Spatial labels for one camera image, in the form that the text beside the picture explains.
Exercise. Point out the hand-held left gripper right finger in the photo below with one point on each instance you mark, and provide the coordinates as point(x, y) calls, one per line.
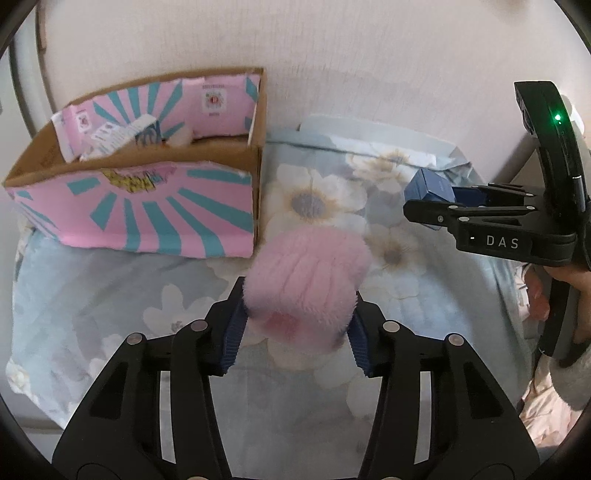
point(359, 344)

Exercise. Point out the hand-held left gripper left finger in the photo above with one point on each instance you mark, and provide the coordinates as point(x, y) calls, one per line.
point(233, 332)

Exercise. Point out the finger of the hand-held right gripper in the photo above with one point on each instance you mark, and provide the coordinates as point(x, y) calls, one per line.
point(468, 194)
point(429, 213)

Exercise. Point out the small blue box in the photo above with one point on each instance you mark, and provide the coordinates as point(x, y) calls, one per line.
point(427, 189)

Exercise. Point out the pink fluffy plush item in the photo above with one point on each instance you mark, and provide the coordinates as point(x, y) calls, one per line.
point(307, 288)

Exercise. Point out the pink printed cardboard box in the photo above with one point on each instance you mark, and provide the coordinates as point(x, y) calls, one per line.
point(152, 194)

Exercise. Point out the person's right hand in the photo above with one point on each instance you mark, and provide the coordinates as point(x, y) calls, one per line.
point(542, 293)

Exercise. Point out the beige padded furniture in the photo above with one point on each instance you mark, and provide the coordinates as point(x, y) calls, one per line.
point(521, 157)

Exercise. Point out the blue floral bedding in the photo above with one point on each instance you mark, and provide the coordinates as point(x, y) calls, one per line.
point(323, 217)

